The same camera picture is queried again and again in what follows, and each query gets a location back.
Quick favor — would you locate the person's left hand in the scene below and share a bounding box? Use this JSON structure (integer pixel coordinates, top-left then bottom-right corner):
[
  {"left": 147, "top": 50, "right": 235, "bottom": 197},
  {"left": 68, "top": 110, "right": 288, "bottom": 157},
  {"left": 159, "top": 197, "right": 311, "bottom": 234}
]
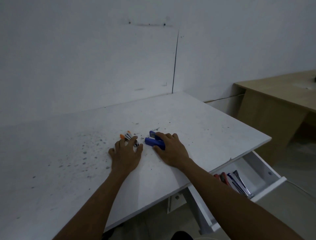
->
[{"left": 108, "top": 136, "right": 144, "bottom": 176}]

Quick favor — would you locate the person's right hand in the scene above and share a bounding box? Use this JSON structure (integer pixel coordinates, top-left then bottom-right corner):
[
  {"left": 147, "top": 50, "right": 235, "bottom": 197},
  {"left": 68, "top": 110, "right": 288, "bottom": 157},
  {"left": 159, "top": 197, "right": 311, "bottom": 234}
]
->
[{"left": 153, "top": 132, "right": 191, "bottom": 170}]

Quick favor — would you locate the person's right forearm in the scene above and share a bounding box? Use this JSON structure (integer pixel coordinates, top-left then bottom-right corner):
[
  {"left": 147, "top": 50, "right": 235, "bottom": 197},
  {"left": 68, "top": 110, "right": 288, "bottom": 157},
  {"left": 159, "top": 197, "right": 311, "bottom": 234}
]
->
[{"left": 181, "top": 158, "right": 304, "bottom": 240}]

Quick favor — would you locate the person's left forearm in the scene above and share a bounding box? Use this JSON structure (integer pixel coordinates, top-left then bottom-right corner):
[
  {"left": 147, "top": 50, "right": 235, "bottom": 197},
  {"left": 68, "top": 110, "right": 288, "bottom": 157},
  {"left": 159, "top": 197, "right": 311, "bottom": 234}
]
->
[{"left": 53, "top": 171, "right": 129, "bottom": 240}]

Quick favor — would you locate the red stapler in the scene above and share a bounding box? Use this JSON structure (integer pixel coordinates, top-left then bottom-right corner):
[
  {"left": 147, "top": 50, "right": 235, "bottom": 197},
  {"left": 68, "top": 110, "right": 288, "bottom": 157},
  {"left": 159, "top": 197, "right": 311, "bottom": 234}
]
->
[{"left": 213, "top": 172, "right": 231, "bottom": 186}]

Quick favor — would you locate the dark blue stapler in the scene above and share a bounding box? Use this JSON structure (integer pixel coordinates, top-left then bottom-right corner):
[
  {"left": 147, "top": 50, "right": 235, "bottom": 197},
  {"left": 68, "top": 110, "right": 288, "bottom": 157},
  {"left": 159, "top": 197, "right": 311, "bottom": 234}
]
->
[{"left": 226, "top": 173, "right": 247, "bottom": 196}]

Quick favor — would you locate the white open drawer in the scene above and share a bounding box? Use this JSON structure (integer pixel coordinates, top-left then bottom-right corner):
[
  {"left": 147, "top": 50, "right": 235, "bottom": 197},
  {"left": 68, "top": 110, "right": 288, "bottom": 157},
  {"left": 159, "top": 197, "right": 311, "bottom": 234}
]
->
[{"left": 187, "top": 150, "right": 287, "bottom": 235}]

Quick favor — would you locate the person's dark clothing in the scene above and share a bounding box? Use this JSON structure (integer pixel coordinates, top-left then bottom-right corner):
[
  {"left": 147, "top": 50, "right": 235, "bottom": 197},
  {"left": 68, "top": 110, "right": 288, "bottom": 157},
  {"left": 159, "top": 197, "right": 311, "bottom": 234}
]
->
[{"left": 171, "top": 231, "right": 194, "bottom": 240}]

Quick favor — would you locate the light wooden desk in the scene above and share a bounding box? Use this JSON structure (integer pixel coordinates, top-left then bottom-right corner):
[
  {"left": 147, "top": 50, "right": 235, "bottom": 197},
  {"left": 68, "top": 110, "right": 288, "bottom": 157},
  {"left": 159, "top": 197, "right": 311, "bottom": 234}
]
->
[{"left": 233, "top": 70, "right": 316, "bottom": 168}]

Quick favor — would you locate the white metal table bracket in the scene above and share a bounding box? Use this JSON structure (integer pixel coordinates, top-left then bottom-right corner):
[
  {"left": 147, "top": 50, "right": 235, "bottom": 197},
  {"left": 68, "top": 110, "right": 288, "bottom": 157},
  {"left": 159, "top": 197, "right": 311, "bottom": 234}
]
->
[{"left": 167, "top": 192, "right": 187, "bottom": 214}]

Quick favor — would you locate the thin dark wall cable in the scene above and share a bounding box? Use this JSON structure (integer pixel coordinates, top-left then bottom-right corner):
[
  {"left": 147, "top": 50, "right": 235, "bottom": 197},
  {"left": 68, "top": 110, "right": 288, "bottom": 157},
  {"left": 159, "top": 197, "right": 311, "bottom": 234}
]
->
[{"left": 203, "top": 93, "right": 247, "bottom": 103}]

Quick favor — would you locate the white floor cable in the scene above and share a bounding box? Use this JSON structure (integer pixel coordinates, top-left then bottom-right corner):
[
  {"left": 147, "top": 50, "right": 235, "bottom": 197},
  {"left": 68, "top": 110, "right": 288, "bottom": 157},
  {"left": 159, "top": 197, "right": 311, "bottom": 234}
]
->
[{"left": 284, "top": 179, "right": 316, "bottom": 199}]

